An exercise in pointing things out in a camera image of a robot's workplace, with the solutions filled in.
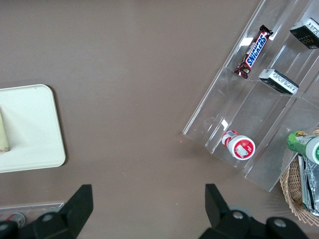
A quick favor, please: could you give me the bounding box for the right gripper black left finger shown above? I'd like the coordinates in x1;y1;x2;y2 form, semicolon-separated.
0;184;94;239

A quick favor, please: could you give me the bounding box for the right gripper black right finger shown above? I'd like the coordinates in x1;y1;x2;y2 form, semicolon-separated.
198;183;310;239

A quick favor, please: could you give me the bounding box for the triangle sandwich with filling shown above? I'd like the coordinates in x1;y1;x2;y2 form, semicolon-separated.
0;107;11;155

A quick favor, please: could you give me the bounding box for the tan wicker basket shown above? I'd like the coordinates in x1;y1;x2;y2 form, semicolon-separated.
279;128;319;226

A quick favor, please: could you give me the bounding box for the white rectangular plastic tray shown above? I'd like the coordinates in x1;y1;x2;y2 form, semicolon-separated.
0;84;66;174

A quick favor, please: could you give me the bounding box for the clear acrylic can dispenser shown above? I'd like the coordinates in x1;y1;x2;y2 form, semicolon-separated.
0;202;65;225

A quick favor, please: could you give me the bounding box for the red cola can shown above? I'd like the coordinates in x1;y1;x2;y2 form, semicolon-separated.
4;212;26;227

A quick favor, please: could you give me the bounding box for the red and white bottle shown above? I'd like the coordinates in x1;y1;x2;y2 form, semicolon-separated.
221;129;256;161

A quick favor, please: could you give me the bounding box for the silver foil packet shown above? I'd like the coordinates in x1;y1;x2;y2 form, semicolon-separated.
298;155;319;217

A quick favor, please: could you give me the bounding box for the green bottle with white cap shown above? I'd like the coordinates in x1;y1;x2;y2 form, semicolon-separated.
286;130;319;165

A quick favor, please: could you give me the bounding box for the clear acrylic stepped display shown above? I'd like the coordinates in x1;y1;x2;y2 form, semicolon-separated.
182;0;319;192

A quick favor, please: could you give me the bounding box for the black box with white label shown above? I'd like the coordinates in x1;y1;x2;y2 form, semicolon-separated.
258;69;300;95

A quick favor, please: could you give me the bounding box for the Snickers chocolate bar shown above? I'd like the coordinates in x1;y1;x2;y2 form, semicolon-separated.
233;24;274;80

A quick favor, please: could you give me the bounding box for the black box with gold print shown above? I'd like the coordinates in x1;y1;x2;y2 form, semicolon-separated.
289;17;319;50

